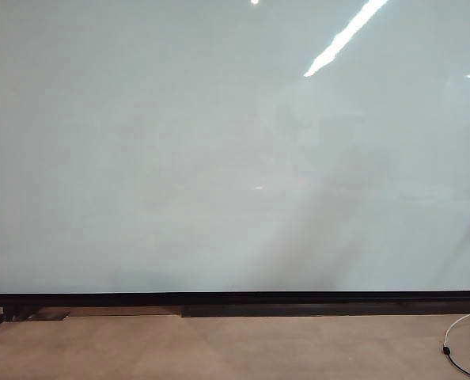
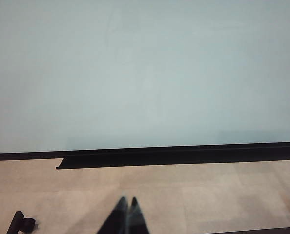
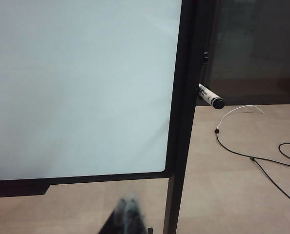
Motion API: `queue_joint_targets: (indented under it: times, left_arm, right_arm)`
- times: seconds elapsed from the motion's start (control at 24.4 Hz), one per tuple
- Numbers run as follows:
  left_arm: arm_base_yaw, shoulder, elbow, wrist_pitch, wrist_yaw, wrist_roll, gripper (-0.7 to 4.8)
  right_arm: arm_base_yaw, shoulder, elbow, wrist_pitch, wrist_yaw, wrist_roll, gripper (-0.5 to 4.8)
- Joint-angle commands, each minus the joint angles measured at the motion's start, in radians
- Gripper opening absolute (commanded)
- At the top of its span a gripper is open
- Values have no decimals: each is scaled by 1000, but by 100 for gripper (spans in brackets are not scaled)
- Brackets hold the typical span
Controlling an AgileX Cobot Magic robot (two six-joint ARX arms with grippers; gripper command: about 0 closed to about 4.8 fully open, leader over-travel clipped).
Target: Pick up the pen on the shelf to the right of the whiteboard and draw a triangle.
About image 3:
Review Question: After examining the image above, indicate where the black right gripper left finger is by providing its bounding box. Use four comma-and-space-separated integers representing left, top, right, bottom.
98, 195, 129, 234

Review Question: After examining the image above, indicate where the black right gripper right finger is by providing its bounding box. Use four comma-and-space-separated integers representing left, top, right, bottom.
126, 192, 147, 234

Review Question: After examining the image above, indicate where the black white marker pen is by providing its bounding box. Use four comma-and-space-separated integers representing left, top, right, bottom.
198, 82, 225, 110

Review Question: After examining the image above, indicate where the black framed whiteboard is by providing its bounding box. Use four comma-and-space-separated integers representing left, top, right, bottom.
0, 0, 209, 234

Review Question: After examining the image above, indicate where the dark glass partition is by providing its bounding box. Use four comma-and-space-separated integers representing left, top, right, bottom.
208, 0, 290, 106

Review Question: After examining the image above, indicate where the black cable with connector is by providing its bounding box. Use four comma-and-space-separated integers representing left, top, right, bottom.
214, 128, 290, 209

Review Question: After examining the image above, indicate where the white cable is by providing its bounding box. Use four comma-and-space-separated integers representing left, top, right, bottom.
217, 104, 267, 130

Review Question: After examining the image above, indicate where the black looped floor cable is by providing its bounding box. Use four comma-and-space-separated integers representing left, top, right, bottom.
278, 143, 290, 168

